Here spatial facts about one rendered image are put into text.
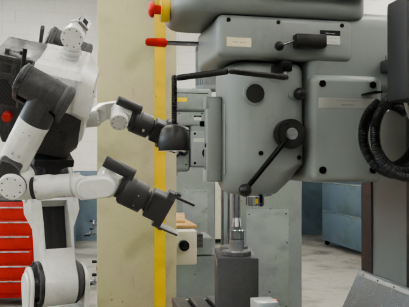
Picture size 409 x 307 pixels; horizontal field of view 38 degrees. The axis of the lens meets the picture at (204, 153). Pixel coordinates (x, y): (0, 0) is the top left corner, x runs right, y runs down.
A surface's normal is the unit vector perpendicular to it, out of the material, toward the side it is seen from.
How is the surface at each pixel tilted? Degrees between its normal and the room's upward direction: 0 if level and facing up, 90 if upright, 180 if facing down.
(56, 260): 65
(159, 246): 90
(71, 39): 116
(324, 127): 90
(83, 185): 109
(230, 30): 90
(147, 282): 90
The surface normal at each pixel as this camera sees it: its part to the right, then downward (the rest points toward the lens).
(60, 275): 0.45, -0.43
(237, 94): -0.46, -0.01
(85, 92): 0.75, 0.36
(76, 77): 0.22, -0.38
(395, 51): -0.98, 0.00
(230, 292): 0.03, -0.01
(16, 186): 0.01, 0.31
